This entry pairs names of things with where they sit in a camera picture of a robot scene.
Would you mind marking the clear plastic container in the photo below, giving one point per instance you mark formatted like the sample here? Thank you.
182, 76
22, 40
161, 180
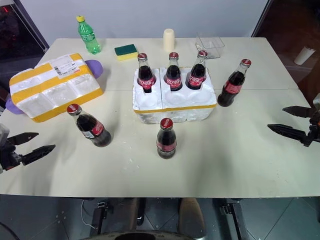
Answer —
210, 46

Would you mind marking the black table leg frame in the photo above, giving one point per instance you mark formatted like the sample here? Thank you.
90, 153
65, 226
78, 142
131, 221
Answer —
98, 217
232, 217

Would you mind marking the brown rounded shape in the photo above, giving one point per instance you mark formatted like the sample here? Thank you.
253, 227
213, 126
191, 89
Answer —
130, 215
191, 217

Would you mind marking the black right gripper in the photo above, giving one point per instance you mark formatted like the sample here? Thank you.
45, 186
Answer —
315, 127

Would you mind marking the white foam bottle tray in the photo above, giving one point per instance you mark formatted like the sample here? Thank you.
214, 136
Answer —
175, 110

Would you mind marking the yellow and green sponge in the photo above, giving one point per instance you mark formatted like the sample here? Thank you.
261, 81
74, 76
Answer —
126, 53

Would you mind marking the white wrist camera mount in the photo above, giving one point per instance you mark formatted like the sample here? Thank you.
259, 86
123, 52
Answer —
317, 101
3, 131

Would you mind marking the cream plastic cup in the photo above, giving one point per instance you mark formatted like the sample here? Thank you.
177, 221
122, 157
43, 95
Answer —
169, 41

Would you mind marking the glass cola bottle red cap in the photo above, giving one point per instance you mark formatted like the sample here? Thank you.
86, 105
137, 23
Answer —
173, 77
231, 87
196, 77
146, 77
92, 130
166, 142

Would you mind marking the green plastic bottle yellow cap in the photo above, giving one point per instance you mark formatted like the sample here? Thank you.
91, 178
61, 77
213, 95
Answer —
88, 37

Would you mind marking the white paper cup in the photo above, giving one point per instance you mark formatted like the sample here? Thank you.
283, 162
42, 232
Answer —
303, 56

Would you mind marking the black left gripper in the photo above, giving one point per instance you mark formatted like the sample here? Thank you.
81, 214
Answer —
10, 157

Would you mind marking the white foam lid yellow tape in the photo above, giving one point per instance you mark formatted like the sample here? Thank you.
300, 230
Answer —
55, 87

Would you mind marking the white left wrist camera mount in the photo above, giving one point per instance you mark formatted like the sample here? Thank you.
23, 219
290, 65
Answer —
3, 131

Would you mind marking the purple plastic object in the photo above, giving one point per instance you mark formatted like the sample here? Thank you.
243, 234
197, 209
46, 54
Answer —
96, 67

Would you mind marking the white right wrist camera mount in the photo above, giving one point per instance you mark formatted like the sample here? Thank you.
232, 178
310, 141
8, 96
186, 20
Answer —
317, 101

